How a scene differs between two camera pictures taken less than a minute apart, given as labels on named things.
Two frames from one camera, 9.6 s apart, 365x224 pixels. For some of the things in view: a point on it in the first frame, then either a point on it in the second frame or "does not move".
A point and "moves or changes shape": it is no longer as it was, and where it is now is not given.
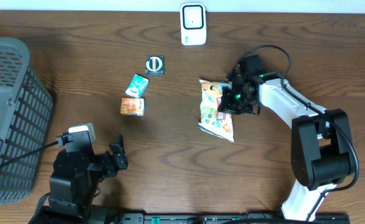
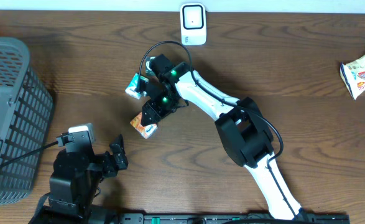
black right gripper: x=224 y=104 → x=152 y=114
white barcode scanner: x=193 y=23 does not move
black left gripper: x=120 y=160 does not move
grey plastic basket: x=18 y=109 does not move
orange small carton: x=132 y=106 → x=146 y=131
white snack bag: x=219 y=123 moves or changes shape
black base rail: x=229 y=218 does not move
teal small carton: x=137 y=86 does not move
